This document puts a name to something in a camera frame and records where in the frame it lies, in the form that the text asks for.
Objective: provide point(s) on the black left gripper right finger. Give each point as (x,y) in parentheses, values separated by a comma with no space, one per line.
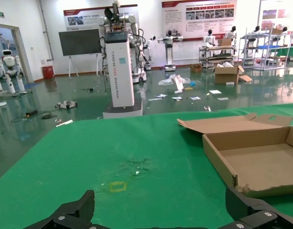
(251,210)

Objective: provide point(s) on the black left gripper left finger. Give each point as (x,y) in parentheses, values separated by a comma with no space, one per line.
(75,214)

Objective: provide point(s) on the white flat box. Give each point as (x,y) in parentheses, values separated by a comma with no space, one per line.
(230,83)

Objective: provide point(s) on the large open cardboard box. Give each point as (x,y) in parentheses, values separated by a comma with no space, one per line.
(226,75)

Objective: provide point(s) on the small printed cardboard box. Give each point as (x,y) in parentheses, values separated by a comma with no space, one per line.
(195,68)

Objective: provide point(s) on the closed cardboard box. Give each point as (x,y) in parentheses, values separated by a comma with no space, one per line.
(224,42)

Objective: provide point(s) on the cardboard box on rack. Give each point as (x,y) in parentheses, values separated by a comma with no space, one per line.
(277,31)

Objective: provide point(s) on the green table cloth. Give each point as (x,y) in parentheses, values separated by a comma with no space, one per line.
(113,148)

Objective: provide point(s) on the white stick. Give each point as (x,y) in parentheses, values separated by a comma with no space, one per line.
(64,123)

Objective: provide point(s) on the small shiny floor object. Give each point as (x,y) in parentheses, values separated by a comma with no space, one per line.
(207,108)

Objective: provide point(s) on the white floor device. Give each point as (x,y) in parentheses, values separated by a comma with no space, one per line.
(66,104)

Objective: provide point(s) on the black power brick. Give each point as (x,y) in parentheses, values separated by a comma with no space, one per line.
(32,112)

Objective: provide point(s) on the paper leaflet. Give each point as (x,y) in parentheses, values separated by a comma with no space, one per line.
(215,91)
(222,98)
(176,97)
(195,97)
(160,96)

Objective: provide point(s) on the small black floor object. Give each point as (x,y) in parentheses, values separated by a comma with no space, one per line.
(90,89)

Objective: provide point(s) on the yellow flat item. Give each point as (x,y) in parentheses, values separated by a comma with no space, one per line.
(188,88)

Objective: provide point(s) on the blue cloth item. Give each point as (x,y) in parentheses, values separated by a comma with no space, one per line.
(193,83)

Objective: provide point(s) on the red bin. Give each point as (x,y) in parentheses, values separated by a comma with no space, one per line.
(48,72)

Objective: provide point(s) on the white tower robot column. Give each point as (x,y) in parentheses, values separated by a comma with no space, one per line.
(120,76)

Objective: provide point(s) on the white carton red print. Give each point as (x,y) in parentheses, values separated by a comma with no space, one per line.
(178,83)

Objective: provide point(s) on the metal shelf rack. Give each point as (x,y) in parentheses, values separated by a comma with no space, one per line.
(268,59)

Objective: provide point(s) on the clear plastic bag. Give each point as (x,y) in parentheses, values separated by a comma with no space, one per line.
(165,81)

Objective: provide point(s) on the metal cart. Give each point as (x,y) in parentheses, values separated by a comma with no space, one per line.
(216,57)

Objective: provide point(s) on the green covered table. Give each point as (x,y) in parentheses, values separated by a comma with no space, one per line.
(290,51)

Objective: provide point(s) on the black display on stand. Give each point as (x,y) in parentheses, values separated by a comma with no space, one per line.
(79,41)

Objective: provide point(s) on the white robot black head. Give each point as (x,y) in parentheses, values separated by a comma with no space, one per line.
(209,38)
(230,34)
(256,29)
(285,29)

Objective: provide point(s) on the white robot with outstretched arms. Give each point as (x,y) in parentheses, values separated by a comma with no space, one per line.
(170,47)

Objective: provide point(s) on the small white humanoid robot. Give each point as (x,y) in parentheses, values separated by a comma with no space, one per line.
(149,47)

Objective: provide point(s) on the red-header poster board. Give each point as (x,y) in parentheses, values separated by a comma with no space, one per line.
(89,16)

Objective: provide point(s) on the grey door frame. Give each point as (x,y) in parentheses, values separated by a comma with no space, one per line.
(20,47)

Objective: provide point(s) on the white wall pipe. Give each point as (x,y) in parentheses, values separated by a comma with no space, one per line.
(45,31)

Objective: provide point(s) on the wall photo poster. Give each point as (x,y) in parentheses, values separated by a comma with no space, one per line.
(276,16)

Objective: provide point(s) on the large wall info board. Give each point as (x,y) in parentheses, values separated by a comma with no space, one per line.
(199,19)

